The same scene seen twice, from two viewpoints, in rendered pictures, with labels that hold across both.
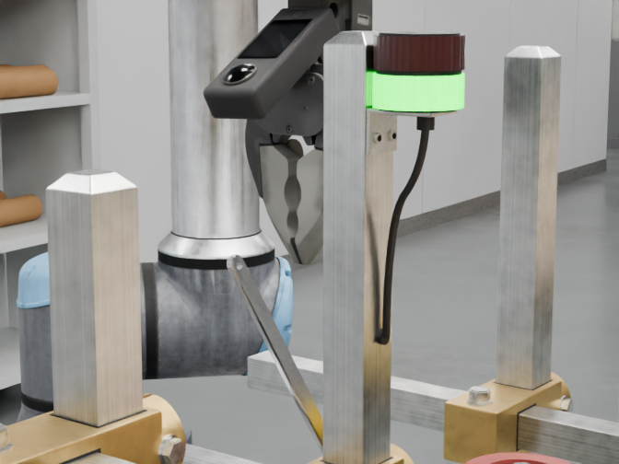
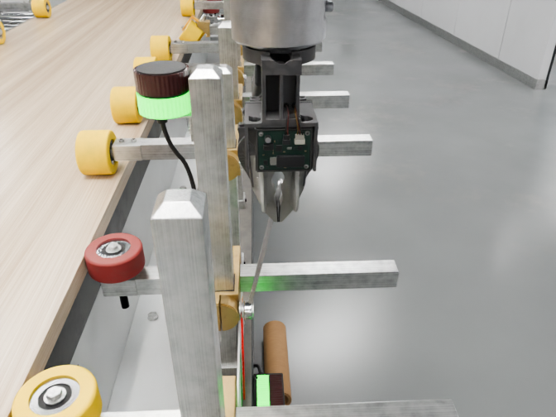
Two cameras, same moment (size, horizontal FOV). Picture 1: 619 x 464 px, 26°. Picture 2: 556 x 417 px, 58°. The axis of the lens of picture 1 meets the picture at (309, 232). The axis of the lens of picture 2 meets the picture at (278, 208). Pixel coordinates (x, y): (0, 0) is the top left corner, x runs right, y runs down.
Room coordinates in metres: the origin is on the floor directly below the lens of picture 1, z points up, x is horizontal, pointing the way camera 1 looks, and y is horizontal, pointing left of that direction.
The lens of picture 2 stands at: (1.38, -0.32, 1.32)
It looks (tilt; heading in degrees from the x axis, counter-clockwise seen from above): 31 degrees down; 140
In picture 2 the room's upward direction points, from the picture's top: straight up
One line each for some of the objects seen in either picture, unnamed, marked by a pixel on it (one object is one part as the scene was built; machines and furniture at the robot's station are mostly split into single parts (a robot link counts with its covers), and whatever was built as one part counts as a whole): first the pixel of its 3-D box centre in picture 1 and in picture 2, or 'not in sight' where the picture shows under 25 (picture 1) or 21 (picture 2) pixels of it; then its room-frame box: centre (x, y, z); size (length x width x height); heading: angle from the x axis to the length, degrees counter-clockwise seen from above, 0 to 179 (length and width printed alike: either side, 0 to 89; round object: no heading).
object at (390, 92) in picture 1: (418, 90); (165, 100); (0.88, -0.07, 1.13); 0.06 x 0.06 x 0.02
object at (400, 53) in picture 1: (418, 52); (162, 78); (0.88, -0.07, 1.16); 0.06 x 0.06 x 0.02
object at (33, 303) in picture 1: (86, 319); not in sight; (1.65, 0.28, 0.79); 0.17 x 0.15 x 0.18; 100
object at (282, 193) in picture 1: (299, 198); (292, 194); (1.01, 0.01, 1.04); 0.06 x 0.03 x 0.09; 143
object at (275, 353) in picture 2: not in sight; (275, 361); (0.50, 0.41, 0.04); 0.30 x 0.08 x 0.08; 143
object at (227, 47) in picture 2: not in sight; (232, 133); (0.51, 0.27, 0.88); 0.03 x 0.03 x 0.48; 53
